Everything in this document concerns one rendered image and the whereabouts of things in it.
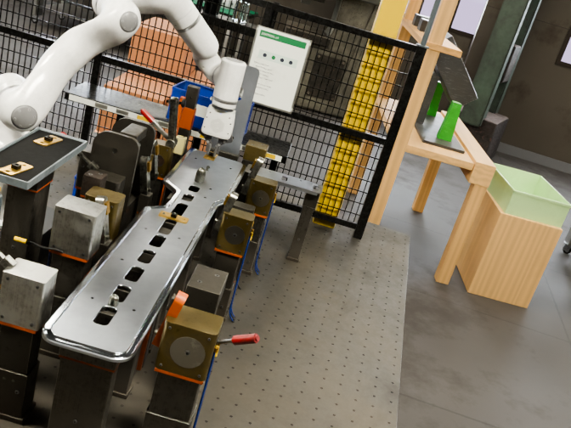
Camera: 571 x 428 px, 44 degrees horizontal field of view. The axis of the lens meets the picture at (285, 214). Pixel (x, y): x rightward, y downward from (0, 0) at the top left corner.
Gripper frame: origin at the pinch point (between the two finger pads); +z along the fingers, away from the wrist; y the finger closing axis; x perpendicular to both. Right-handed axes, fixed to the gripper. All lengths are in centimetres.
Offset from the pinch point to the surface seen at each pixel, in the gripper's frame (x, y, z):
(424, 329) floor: 128, 125, 108
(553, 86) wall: 660, 301, 11
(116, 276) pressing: -88, -3, 8
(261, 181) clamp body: -7.8, 19.5, 3.3
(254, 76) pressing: 26.6, 5.1, -22.8
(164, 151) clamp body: -3.0, -15.4, 4.7
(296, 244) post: 13, 38, 31
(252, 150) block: 23.4, 11.8, 3.5
